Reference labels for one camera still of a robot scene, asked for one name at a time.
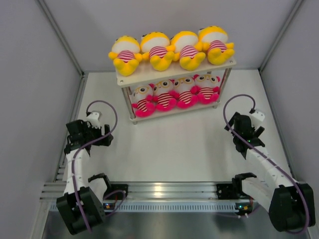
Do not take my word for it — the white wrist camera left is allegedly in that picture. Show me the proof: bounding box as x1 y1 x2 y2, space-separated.
86 111 102 128

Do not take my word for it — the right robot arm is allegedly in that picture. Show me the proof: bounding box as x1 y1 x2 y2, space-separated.
225 109 316 234

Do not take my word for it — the perforated cable duct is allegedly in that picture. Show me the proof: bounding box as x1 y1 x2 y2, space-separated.
49 201 260 213

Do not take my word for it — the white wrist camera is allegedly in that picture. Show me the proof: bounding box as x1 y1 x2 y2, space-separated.
249 109 265 129
86 111 102 128

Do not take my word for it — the pink plush with glasses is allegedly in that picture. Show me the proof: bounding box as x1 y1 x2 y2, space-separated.
132 85 156 118

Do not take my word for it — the yellow frog plush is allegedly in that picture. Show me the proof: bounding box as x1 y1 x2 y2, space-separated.
198 25 235 65
140 31 175 71
170 31 206 71
108 35 143 76

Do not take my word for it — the aluminium rail frame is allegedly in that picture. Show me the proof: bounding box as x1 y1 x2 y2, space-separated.
40 162 249 202

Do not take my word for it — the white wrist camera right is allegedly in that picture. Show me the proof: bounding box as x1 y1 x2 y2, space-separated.
249 109 265 129

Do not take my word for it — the pink plush face down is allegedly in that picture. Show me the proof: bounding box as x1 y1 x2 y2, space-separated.
193 74 221 105

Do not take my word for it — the white two-tier shelf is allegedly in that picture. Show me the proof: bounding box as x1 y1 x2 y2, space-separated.
116 56 237 124

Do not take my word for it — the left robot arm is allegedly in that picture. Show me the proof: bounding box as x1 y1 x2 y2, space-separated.
56 119 113 235

